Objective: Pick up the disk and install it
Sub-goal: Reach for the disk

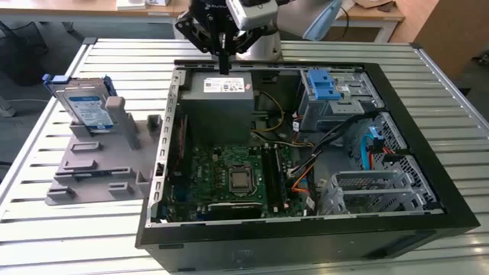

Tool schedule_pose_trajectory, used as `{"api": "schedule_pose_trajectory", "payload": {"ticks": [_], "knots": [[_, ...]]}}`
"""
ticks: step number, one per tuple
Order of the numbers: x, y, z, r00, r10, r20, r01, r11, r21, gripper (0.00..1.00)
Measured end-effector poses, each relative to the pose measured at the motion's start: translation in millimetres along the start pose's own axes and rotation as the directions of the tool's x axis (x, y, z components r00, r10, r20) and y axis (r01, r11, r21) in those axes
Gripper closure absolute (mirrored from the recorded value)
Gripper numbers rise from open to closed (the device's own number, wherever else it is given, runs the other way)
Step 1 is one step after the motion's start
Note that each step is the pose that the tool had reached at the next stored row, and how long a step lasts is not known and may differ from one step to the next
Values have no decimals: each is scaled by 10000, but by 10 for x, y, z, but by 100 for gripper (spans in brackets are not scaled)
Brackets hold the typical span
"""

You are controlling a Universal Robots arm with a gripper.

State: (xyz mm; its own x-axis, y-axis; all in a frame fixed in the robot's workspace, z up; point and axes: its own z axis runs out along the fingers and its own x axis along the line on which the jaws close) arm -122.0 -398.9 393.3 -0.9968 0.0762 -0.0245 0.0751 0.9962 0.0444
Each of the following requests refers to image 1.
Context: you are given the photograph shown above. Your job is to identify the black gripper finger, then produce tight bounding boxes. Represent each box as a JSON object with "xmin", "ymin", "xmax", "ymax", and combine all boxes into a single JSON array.
[
  {"xmin": 227, "ymin": 17, "xmax": 269, "ymax": 76},
  {"xmin": 174, "ymin": 11, "xmax": 229, "ymax": 76}
]

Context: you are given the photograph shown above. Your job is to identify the hard disk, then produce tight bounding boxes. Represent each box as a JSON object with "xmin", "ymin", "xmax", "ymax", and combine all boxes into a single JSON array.
[{"xmin": 41, "ymin": 73, "xmax": 117, "ymax": 134}]

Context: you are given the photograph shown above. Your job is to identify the light blue data wire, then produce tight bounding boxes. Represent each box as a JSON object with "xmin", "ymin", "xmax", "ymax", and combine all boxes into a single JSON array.
[{"xmin": 358, "ymin": 125, "xmax": 382, "ymax": 172}]

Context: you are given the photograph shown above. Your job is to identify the red yellow power wire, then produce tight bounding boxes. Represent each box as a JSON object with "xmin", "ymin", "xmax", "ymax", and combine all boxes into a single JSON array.
[{"xmin": 371, "ymin": 137, "xmax": 407, "ymax": 164}]

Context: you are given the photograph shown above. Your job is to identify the metal disk bay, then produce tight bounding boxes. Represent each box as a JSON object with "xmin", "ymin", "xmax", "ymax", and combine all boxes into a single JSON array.
[{"xmin": 318, "ymin": 168, "xmax": 435, "ymax": 215}]

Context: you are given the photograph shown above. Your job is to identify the grey power supply unit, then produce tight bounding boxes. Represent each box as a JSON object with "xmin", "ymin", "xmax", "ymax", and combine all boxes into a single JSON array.
[{"xmin": 178, "ymin": 71, "xmax": 255, "ymax": 147}]

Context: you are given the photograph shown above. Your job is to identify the blue plastic drive latch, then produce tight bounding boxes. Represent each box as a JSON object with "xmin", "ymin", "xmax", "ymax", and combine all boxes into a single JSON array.
[{"xmin": 307, "ymin": 69, "xmax": 341, "ymax": 101}]

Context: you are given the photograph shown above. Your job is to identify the wooden desk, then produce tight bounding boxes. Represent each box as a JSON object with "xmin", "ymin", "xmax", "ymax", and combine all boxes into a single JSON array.
[{"xmin": 0, "ymin": 0, "xmax": 405, "ymax": 40}]

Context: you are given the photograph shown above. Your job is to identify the metal optical drive cage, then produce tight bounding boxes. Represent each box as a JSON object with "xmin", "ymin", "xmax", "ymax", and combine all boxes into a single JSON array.
[{"xmin": 297, "ymin": 68, "xmax": 385, "ymax": 132}]

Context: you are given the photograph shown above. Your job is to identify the green motherboard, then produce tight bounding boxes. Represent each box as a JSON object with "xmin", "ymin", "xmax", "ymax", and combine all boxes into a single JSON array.
[{"xmin": 167, "ymin": 144, "xmax": 306, "ymax": 223}]

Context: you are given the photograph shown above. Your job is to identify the brown cardboard piece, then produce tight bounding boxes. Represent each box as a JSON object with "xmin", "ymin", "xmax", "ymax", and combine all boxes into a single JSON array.
[{"xmin": 353, "ymin": 0, "xmax": 394, "ymax": 12}]

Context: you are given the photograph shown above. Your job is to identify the silver CPU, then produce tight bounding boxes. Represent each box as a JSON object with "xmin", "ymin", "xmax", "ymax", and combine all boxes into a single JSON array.
[{"xmin": 227, "ymin": 168, "xmax": 253, "ymax": 193}]

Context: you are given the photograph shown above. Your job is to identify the black mesh bin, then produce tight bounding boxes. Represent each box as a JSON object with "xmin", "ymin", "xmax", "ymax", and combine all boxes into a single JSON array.
[{"xmin": 0, "ymin": 19, "xmax": 49, "ymax": 87}]

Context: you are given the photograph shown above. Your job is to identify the grey parts rack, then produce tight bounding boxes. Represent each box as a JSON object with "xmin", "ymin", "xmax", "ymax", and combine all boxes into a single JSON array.
[{"xmin": 43, "ymin": 96, "xmax": 163, "ymax": 206}]

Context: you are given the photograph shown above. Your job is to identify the black graphics card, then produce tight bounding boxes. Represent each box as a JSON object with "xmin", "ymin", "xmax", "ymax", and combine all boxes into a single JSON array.
[{"xmin": 205, "ymin": 202, "xmax": 263, "ymax": 221}]

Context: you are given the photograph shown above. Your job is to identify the black PC case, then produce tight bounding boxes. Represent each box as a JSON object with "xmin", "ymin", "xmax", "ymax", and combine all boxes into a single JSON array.
[{"xmin": 133, "ymin": 58, "xmax": 480, "ymax": 273}]

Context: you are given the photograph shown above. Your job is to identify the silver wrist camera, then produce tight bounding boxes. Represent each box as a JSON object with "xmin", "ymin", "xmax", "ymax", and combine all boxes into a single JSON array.
[{"xmin": 225, "ymin": 0, "xmax": 278, "ymax": 30}]

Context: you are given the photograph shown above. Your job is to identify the yellow wires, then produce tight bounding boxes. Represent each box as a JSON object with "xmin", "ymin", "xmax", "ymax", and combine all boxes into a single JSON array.
[{"xmin": 250, "ymin": 91, "xmax": 285, "ymax": 134}]

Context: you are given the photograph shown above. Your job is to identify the black wire bundle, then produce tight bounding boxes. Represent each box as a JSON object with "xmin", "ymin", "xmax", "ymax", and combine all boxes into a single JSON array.
[{"xmin": 287, "ymin": 110, "xmax": 382, "ymax": 178}]

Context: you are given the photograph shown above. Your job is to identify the orange wire bundle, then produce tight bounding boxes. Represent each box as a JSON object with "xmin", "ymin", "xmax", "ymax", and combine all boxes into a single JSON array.
[{"xmin": 290, "ymin": 163, "xmax": 318, "ymax": 195}]

